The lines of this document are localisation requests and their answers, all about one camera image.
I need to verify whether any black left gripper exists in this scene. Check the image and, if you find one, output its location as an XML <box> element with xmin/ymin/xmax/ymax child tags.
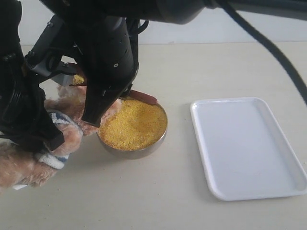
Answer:
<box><xmin>0</xmin><ymin>55</ymin><xmax>65</xmax><ymax>152</ymax></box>

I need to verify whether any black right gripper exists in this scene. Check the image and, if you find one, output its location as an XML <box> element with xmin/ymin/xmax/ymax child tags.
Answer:
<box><xmin>64</xmin><ymin>14</ymin><xmax>135</xmax><ymax>127</ymax></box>

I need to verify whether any dark red wooden spoon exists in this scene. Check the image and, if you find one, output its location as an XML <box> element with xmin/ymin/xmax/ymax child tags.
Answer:
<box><xmin>68</xmin><ymin>62</ymin><xmax>158</xmax><ymax>105</ymax></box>

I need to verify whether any tan teddy bear striped shirt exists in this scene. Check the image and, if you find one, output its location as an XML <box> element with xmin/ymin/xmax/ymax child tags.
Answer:
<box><xmin>0</xmin><ymin>85</ymin><xmax>123</xmax><ymax>190</ymax></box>

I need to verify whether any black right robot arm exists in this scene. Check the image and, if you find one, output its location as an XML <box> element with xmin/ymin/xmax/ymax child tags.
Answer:
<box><xmin>39</xmin><ymin>0</ymin><xmax>307</xmax><ymax>127</ymax></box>

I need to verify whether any yellow millet grain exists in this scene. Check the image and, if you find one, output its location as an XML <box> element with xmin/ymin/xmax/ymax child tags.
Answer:
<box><xmin>71</xmin><ymin>74</ymin><xmax>168</xmax><ymax>151</ymax></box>

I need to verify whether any steel bowl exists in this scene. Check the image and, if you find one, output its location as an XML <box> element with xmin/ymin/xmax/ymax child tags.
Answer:
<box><xmin>96</xmin><ymin>97</ymin><xmax>168</xmax><ymax>160</ymax></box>

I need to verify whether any white rectangular plastic tray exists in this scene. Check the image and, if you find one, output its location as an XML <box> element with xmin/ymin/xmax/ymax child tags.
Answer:
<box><xmin>190</xmin><ymin>97</ymin><xmax>307</xmax><ymax>201</ymax></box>

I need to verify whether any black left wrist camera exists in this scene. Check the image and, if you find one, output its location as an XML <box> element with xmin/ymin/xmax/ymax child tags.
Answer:
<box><xmin>38</xmin><ymin>61</ymin><xmax>82</xmax><ymax>86</ymax></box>

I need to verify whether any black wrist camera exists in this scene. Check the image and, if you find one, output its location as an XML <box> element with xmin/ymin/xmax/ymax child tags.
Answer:
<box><xmin>38</xmin><ymin>61</ymin><xmax>82</xmax><ymax>86</ymax></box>
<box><xmin>25</xmin><ymin>15</ymin><xmax>77</xmax><ymax>79</ymax></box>

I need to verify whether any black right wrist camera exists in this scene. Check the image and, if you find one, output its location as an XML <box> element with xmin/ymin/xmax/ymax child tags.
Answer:
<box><xmin>25</xmin><ymin>15</ymin><xmax>77</xmax><ymax>79</ymax></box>

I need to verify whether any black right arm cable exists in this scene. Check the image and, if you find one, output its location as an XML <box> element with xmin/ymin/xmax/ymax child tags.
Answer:
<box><xmin>127</xmin><ymin>0</ymin><xmax>307</xmax><ymax>106</ymax></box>

